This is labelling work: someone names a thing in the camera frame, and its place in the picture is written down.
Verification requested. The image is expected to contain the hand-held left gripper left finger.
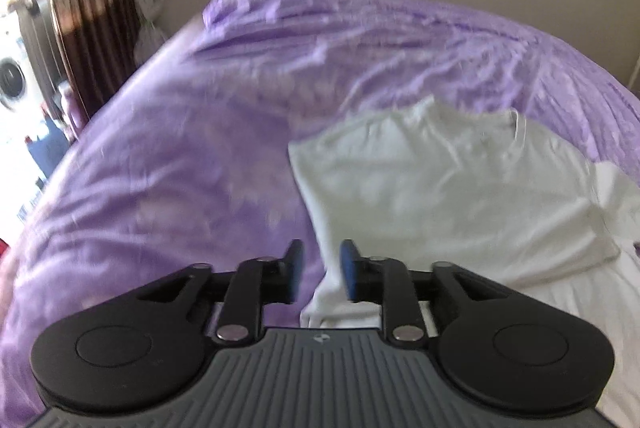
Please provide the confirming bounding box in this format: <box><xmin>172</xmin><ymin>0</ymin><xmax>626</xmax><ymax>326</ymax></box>
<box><xmin>133</xmin><ymin>239</ymin><xmax>305</xmax><ymax>348</ymax></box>

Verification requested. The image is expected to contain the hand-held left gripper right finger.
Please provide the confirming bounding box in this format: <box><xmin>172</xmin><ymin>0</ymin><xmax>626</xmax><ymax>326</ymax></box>
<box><xmin>340</xmin><ymin>239</ymin><xmax>507</xmax><ymax>349</ymax></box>

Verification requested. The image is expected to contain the white printed t-shirt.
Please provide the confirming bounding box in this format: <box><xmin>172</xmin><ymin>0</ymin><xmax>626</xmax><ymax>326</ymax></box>
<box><xmin>287</xmin><ymin>96</ymin><xmax>640</xmax><ymax>420</ymax></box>

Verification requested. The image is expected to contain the purple bed blanket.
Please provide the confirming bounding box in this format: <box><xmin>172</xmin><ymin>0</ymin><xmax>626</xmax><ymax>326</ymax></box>
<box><xmin>0</xmin><ymin>0</ymin><xmax>640</xmax><ymax>428</ymax></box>

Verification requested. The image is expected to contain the brown curtain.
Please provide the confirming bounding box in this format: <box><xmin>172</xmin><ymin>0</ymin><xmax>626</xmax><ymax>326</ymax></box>
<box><xmin>44</xmin><ymin>0</ymin><xmax>147</xmax><ymax>136</ymax></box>

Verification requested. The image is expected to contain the white washing machine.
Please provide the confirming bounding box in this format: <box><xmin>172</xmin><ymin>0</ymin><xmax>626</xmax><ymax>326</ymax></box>
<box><xmin>0</xmin><ymin>11</ymin><xmax>32</xmax><ymax>115</ymax></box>

